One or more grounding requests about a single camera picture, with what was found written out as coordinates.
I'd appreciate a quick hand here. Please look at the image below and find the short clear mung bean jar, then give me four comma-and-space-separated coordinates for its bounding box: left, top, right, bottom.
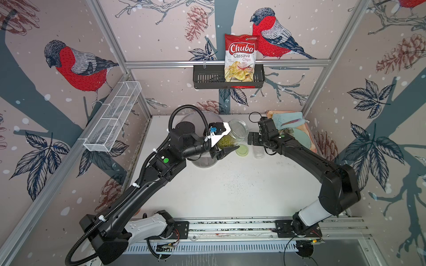
253, 146, 265, 159

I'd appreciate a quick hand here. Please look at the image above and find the green lid mung bean jar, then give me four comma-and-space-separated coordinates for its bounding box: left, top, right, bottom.
217, 119, 249, 149

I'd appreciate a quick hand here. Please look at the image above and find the light green jar lid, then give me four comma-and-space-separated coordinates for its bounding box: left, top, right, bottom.
236, 145, 249, 157

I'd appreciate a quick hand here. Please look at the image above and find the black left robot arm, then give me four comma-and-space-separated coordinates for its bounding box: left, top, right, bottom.
65, 121, 234, 266

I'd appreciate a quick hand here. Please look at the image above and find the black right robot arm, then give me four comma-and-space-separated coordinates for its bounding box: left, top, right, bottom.
247, 116, 361, 236

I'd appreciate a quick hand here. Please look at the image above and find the clear plastic bin liner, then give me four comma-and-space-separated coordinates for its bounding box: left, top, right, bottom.
169, 109, 234, 160

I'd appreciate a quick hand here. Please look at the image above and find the white mesh trash bin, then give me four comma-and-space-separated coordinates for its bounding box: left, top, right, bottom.
181, 111, 223, 168

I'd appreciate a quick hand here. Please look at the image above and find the teal oval plate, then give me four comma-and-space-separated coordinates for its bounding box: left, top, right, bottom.
291, 128, 311, 149

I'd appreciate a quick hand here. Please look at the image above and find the pink serving tray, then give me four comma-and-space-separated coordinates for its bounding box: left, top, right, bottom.
267, 111, 317, 153

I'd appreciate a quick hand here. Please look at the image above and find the Chuba cassava chips bag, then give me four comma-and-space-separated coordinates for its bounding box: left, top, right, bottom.
224, 34, 258, 82

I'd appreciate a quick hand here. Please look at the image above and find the black corrugated cable conduit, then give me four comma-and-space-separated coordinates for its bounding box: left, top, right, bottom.
64, 104, 210, 266

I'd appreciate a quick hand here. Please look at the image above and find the dark grey wall shelf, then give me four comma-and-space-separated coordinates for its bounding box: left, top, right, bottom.
193, 64, 265, 89

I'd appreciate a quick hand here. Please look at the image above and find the white wire mesh shelf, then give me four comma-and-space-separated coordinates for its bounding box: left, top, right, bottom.
83, 81, 142, 153

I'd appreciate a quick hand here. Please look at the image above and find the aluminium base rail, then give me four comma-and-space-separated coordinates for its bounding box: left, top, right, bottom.
171, 215, 373, 242

